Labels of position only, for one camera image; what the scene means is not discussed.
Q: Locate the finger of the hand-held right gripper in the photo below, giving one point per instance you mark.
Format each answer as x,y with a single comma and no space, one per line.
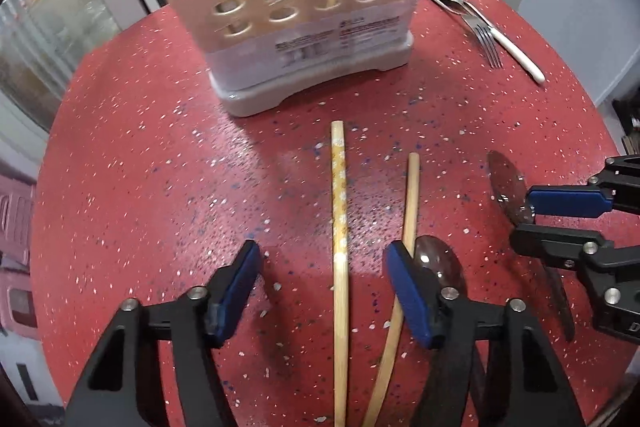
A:
565,202
550,244

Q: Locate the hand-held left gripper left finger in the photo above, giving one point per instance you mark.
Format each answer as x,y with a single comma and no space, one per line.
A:
235,292

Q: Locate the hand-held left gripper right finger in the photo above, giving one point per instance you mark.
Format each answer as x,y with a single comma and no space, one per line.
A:
412,292

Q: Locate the dark brown plastic spoon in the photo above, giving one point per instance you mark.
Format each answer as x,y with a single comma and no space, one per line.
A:
440,257
505,177

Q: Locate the plain wooden chopstick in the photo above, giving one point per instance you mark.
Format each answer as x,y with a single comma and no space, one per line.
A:
412,197

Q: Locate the flower patterned wooden chopstick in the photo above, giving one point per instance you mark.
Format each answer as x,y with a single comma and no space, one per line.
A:
339,207

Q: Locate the stack of pink stools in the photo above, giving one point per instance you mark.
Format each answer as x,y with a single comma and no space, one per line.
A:
15,212

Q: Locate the sliding glass door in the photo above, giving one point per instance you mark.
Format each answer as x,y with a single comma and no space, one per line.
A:
50,47

